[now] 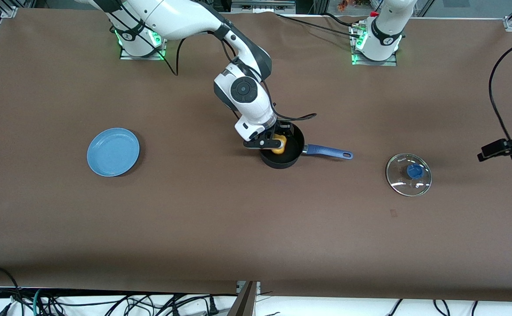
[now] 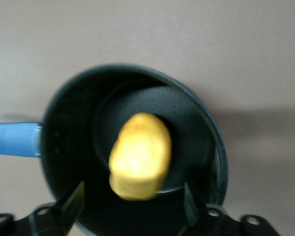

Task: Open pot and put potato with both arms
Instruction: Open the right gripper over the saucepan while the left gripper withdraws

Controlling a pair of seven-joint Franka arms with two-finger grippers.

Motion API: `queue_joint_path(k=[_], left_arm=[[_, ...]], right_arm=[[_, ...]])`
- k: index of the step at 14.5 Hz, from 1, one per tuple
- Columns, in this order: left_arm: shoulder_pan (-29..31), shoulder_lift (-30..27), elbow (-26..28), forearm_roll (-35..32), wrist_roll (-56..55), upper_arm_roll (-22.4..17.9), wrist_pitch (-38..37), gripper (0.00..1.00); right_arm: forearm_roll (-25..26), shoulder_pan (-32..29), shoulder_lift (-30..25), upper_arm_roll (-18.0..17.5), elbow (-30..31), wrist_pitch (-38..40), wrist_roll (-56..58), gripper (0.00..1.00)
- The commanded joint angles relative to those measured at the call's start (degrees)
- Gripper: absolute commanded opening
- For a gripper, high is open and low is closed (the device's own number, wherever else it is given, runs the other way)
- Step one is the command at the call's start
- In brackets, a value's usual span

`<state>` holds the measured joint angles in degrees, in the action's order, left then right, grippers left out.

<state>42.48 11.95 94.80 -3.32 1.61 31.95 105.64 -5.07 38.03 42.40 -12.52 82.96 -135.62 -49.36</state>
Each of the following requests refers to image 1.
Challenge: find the black hanging arm cable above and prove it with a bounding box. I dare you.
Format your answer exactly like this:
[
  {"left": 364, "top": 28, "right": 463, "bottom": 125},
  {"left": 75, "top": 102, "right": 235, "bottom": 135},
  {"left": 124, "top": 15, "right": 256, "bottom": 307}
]
[{"left": 161, "top": 26, "right": 187, "bottom": 76}]

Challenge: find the blue round plate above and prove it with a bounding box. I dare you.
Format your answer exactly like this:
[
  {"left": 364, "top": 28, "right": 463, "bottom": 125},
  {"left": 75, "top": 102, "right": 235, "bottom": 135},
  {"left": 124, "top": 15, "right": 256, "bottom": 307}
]
[{"left": 86, "top": 128, "right": 141, "bottom": 177}]

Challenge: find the black cable on table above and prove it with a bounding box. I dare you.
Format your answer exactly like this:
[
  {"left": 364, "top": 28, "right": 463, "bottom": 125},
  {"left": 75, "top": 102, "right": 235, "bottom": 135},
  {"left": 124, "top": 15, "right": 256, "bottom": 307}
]
[{"left": 275, "top": 12, "right": 362, "bottom": 39}]

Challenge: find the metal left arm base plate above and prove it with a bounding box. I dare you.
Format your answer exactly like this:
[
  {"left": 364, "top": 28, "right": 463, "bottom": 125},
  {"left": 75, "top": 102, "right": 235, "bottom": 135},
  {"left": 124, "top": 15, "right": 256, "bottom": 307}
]
[{"left": 349, "top": 23, "right": 398, "bottom": 67}]

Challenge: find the glass lid with blue knob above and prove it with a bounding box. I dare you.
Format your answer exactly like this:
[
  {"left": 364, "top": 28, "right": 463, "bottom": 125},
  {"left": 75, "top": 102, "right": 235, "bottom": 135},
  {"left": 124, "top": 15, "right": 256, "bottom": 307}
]
[{"left": 385, "top": 153, "right": 433, "bottom": 197}]

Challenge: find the metal rail fixture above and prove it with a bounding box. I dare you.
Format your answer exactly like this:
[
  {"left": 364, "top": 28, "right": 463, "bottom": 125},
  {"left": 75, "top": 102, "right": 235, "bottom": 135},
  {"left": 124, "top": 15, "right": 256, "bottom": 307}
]
[{"left": 231, "top": 0, "right": 297, "bottom": 14}]

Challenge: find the aluminium profile bar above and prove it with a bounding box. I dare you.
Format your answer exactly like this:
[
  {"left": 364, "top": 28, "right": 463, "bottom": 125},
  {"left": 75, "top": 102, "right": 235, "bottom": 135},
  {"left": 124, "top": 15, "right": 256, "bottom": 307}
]
[{"left": 227, "top": 281, "right": 261, "bottom": 316}]

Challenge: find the dark pot with blue handle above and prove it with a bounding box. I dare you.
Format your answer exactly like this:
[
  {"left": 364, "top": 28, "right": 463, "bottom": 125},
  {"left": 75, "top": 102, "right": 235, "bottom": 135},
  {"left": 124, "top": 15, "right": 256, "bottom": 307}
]
[{"left": 259, "top": 122, "right": 354, "bottom": 169}]

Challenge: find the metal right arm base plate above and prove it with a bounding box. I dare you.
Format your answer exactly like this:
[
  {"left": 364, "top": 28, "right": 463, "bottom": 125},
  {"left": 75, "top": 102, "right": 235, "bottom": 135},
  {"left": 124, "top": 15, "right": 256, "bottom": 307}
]
[{"left": 119, "top": 18, "right": 170, "bottom": 61}]

